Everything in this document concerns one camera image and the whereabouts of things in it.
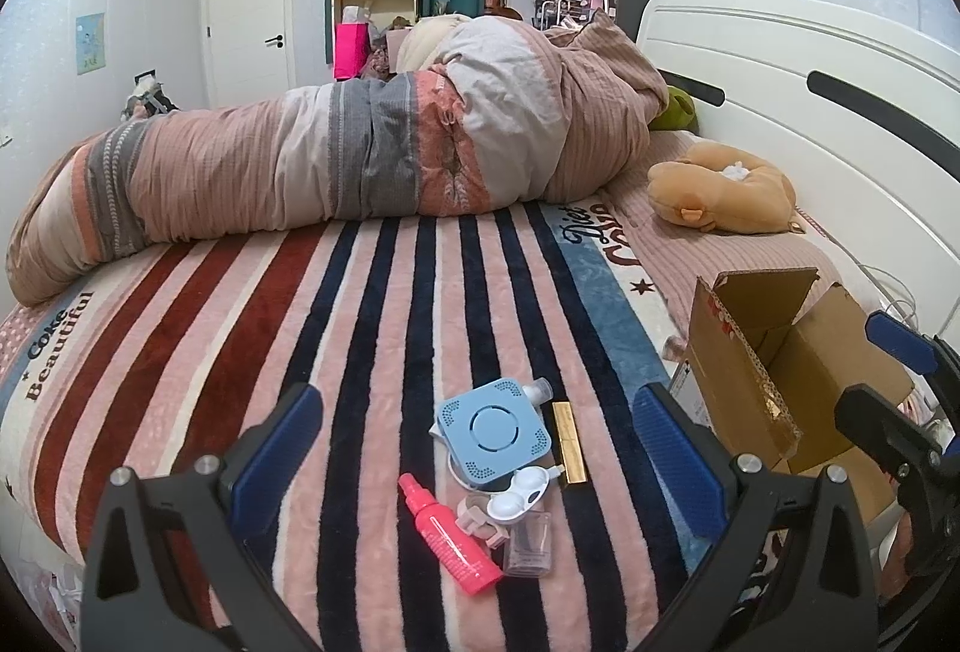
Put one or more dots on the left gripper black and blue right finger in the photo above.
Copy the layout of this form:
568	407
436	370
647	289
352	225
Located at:
788	564

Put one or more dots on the clear small bottle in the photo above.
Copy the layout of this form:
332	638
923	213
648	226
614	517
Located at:
527	553

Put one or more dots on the blue wall poster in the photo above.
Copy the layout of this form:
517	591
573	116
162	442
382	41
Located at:
90	43

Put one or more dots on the pink ribbed pillow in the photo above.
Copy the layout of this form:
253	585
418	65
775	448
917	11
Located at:
676	257

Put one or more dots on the gold lipstick tube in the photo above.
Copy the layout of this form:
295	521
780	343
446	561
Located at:
570	444

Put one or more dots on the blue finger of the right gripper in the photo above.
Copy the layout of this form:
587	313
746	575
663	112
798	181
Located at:
900	335

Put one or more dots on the tan plush toy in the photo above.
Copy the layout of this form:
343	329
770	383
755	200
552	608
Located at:
715	187

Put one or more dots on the white door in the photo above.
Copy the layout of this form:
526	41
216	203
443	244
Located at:
248	55

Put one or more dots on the green plush toy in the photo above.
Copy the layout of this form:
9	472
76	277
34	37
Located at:
680	113

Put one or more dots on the white bed headboard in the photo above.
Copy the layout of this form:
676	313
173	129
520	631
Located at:
861	113

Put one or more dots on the pink spray bottle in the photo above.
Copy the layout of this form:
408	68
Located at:
465	560

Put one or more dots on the magenta gift bag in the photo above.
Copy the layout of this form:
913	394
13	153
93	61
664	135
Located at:
351	48

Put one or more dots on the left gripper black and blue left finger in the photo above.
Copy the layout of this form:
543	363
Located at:
135	597

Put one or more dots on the rolled striped duvet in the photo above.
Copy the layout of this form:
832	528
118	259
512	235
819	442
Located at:
502	114

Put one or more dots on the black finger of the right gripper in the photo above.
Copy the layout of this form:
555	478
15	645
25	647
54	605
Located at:
881	431

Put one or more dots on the striped plush blanket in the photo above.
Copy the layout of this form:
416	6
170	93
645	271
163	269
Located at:
173	354

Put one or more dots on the light blue square device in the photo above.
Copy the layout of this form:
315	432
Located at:
494	430

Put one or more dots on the yellow shelf unit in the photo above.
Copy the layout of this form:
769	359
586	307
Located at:
380	12

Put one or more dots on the pink clear cap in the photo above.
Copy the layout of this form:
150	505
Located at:
472	518

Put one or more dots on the brown cardboard box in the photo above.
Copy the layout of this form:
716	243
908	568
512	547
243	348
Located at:
771	359

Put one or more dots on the white contact lens case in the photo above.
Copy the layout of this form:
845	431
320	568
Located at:
527	488

